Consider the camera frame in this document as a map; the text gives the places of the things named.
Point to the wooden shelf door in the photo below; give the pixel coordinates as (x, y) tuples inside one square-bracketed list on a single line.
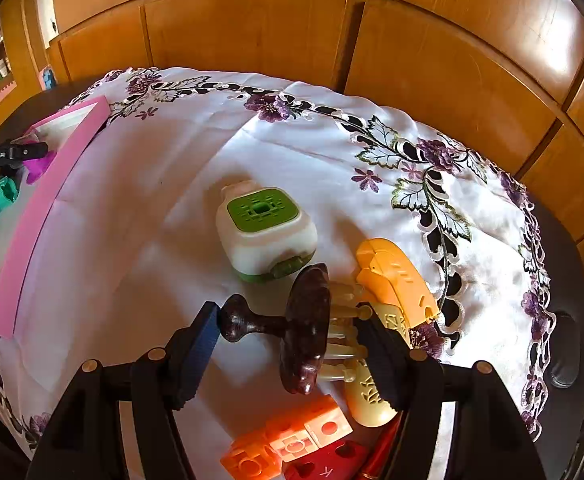
[(22, 55)]

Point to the pink blue item by cabinet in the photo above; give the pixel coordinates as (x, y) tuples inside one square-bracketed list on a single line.
[(47, 78)]

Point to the orange toy blocks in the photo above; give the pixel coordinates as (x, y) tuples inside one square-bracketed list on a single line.
[(285, 438)]

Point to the white floral embroidered tablecloth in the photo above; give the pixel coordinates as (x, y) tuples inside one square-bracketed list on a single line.
[(231, 270)]

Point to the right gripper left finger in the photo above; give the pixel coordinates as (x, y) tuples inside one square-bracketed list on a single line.
[(188, 353)]

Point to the pink white shallow box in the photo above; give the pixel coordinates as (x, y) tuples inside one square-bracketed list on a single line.
[(67, 133)]

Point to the orange plastic case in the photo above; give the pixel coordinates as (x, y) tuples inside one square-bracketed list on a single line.
[(387, 272)]

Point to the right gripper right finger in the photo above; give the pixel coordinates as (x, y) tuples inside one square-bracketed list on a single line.
[(395, 373)]

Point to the white green plug-in device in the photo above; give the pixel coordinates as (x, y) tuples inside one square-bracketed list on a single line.
[(265, 234)]

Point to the black leather chair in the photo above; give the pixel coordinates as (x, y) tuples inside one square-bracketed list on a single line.
[(563, 414)]

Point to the magenta perforated plastic cap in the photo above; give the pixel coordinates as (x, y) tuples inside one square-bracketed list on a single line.
[(36, 167)]

